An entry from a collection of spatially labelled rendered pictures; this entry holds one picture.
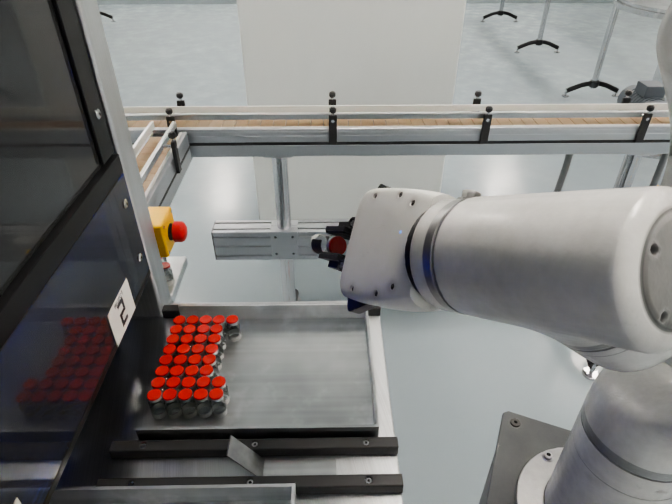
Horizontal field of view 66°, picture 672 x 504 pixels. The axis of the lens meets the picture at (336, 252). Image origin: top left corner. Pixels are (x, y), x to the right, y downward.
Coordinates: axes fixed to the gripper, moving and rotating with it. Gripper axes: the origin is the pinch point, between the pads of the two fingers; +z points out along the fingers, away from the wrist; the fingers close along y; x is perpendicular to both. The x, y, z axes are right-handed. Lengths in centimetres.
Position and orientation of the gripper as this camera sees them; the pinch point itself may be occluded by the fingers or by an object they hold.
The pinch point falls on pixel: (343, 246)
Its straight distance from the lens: 52.3
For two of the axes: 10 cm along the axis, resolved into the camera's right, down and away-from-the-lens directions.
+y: -2.5, 9.6, -0.9
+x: 8.3, 2.6, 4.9
